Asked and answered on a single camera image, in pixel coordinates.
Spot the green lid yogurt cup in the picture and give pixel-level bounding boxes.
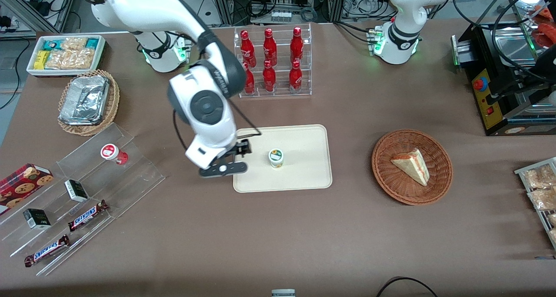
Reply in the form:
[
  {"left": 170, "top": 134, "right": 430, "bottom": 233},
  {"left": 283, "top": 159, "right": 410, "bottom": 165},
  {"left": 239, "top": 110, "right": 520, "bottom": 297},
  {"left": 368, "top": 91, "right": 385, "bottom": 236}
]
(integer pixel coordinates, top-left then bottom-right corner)
[{"left": 268, "top": 148, "right": 285, "bottom": 169}]

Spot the beige plastic tray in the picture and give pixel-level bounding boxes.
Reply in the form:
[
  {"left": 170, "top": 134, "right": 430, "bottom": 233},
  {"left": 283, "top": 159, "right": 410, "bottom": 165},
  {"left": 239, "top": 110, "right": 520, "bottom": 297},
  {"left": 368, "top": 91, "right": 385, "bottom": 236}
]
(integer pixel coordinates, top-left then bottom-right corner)
[{"left": 233, "top": 124, "right": 333, "bottom": 193}]

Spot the black machine with red button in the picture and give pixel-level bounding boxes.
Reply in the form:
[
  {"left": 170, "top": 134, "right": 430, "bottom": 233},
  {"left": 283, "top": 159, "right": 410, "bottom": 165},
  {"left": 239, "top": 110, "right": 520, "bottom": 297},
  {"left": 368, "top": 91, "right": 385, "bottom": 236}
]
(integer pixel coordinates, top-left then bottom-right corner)
[{"left": 451, "top": 0, "right": 556, "bottom": 137}]

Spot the clear acrylic bottle rack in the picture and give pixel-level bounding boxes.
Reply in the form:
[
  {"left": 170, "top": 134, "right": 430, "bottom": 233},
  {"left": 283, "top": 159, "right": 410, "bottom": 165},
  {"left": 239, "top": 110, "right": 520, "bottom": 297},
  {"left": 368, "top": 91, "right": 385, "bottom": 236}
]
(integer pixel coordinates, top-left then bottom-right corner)
[{"left": 234, "top": 23, "right": 312, "bottom": 99}]

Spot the red cola bottle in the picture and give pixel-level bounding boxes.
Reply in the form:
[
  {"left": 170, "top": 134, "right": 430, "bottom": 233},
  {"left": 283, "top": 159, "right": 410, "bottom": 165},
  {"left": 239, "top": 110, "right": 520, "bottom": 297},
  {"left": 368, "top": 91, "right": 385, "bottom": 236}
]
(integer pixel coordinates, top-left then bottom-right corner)
[
  {"left": 243, "top": 63, "right": 256, "bottom": 95},
  {"left": 263, "top": 28, "right": 278, "bottom": 66},
  {"left": 262, "top": 60, "right": 277, "bottom": 92},
  {"left": 290, "top": 26, "right": 304, "bottom": 63},
  {"left": 289, "top": 60, "right": 303, "bottom": 92},
  {"left": 240, "top": 30, "right": 257, "bottom": 67}
]

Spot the clear snack bag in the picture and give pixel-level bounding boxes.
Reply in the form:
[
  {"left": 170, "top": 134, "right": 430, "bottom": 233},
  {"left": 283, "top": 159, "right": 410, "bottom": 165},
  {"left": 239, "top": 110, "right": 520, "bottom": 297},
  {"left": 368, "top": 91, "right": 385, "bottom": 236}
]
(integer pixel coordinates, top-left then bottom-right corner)
[
  {"left": 523, "top": 165, "right": 556, "bottom": 190},
  {"left": 528, "top": 188, "right": 556, "bottom": 211}
]

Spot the clear acrylic stepped stand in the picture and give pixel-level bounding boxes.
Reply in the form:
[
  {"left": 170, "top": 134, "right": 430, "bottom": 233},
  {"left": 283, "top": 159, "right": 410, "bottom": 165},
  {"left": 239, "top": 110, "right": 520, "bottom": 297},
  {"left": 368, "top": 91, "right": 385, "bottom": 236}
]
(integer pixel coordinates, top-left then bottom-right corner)
[{"left": 0, "top": 122, "right": 166, "bottom": 277}]

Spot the red lid yogurt cup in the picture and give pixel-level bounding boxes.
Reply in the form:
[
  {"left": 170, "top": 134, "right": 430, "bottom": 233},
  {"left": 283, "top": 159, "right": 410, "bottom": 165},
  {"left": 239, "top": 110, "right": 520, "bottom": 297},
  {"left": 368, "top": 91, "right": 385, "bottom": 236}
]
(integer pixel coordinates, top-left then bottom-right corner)
[{"left": 100, "top": 144, "right": 129, "bottom": 165}]

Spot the oval wicker basket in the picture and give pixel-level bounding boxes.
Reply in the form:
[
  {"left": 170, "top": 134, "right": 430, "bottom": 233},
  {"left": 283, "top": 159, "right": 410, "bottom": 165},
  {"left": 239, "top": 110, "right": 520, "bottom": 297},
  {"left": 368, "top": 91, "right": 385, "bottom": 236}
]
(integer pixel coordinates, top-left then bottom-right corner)
[{"left": 58, "top": 69, "right": 120, "bottom": 136}]

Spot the wrapped triangle sandwich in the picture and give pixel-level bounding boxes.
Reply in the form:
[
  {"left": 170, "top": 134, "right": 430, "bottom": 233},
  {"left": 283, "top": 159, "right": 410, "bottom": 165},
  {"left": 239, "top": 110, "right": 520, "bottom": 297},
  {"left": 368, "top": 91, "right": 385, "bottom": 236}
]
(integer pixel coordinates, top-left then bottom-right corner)
[{"left": 391, "top": 148, "right": 430, "bottom": 187}]

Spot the round brown wicker basket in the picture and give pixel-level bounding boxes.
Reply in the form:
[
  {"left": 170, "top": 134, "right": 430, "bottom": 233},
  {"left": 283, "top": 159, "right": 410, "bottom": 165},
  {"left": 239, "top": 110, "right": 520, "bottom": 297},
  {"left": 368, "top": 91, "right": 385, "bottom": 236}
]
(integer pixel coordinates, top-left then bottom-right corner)
[{"left": 371, "top": 129, "right": 453, "bottom": 206}]

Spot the aluminium foil container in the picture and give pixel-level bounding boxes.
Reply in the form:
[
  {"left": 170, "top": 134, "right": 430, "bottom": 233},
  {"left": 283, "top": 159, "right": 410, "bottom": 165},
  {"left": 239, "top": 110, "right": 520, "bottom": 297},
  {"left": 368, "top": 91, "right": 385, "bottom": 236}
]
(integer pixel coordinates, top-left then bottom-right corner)
[{"left": 59, "top": 75, "right": 110, "bottom": 126}]

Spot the Snickers bar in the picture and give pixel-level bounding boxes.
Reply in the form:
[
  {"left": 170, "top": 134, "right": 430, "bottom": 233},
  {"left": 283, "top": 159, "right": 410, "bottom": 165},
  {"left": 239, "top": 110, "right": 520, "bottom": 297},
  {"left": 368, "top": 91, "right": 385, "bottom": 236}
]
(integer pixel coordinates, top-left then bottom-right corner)
[
  {"left": 68, "top": 200, "right": 109, "bottom": 232},
  {"left": 24, "top": 235, "right": 70, "bottom": 268}
]

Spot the small black box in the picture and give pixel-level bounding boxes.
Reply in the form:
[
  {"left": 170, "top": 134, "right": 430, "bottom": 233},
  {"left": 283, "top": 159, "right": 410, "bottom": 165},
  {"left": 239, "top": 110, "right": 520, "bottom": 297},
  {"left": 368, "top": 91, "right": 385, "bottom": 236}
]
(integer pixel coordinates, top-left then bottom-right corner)
[
  {"left": 23, "top": 208, "right": 52, "bottom": 230},
  {"left": 64, "top": 180, "right": 89, "bottom": 203}
]

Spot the white snack bin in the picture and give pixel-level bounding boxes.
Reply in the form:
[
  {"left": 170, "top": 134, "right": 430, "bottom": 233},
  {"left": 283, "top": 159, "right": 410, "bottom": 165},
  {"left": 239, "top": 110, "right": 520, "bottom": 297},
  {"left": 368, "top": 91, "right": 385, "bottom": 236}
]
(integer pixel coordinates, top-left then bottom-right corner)
[{"left": 26, "top": 35, "right": 106, "bottom": 77}]

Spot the clear cracker bag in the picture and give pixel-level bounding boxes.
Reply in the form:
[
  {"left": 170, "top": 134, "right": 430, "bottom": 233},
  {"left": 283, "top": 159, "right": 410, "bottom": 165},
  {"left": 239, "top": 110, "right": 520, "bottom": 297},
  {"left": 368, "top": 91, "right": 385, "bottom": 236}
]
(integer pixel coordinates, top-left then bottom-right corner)
[
  {"left": 46, "top": 49, "right": 95, "bottom": 70},
  {"left": 61, "top": 36, "right": 88, "bottom": 51}
]

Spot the red cookie box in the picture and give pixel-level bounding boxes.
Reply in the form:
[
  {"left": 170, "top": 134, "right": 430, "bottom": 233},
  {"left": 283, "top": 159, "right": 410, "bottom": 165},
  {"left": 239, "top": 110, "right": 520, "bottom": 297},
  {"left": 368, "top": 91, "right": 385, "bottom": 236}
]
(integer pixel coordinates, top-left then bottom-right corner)
[{"left": 0, "top": 163, "right": 54, "bottom": 215}]

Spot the yellow snack packet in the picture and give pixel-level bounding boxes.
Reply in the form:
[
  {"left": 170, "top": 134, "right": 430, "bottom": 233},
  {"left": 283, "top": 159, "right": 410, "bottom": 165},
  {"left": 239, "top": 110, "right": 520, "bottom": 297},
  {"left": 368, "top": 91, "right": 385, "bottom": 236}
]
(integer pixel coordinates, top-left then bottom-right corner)
[{"left": 34, "top": 50, "right": 51, "bottom": 70}]

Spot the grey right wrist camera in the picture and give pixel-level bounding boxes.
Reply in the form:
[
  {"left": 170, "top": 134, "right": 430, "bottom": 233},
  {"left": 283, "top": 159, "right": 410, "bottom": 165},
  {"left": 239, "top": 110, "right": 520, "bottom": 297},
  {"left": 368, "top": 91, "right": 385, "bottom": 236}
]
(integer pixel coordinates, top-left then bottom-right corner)
[{"left": 199, "top": 160, "right": 248, "bottom": 178}]

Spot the grey wire rack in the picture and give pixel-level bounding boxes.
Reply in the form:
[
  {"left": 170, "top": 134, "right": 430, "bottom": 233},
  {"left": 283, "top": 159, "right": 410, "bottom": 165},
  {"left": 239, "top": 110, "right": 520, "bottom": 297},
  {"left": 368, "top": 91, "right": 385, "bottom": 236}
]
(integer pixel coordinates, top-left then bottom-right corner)
[{"left": 515, "top": 157, "right": 556, "bottom": 250}]

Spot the black cable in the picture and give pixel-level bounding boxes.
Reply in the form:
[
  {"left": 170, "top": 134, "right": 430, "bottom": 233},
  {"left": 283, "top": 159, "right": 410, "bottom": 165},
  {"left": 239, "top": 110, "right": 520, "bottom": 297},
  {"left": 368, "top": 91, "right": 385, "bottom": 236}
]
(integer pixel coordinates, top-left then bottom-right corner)
[{"left": 376, "top": 277, "right": 439, "bottom": 297}]

